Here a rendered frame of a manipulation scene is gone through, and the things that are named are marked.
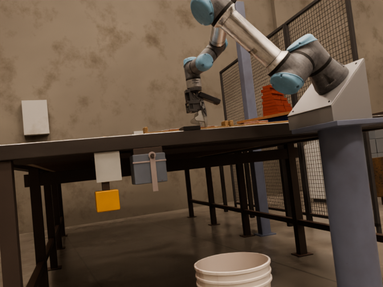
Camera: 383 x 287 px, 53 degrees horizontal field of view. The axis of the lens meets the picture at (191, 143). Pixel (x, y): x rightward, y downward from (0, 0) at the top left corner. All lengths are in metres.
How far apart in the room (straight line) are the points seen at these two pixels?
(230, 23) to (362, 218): 0.90
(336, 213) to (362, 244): 0.15
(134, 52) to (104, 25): 0.69
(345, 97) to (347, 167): 0.27
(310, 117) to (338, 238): 0.49
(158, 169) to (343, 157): 0.73
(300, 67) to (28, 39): 5.95
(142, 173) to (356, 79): 0.93
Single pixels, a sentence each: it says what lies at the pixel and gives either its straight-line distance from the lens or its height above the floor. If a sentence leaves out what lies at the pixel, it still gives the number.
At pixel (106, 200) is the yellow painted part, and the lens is 1.56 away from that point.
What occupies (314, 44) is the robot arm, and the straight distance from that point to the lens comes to 1.63.
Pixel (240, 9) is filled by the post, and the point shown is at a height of 2.31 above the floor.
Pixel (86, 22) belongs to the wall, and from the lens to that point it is 7.29.
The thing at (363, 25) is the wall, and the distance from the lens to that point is 10.57.
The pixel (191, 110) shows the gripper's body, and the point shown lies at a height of 1.03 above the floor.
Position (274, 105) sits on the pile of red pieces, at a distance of 2.85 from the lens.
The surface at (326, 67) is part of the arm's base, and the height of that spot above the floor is 1.09.
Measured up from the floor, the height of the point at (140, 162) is 0.80.
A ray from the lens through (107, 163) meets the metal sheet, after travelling 1.59.
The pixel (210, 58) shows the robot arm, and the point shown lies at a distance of 1.84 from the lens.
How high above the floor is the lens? 0.76
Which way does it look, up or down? 3 degrees up
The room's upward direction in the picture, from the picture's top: 6 degrees counter-clockwise
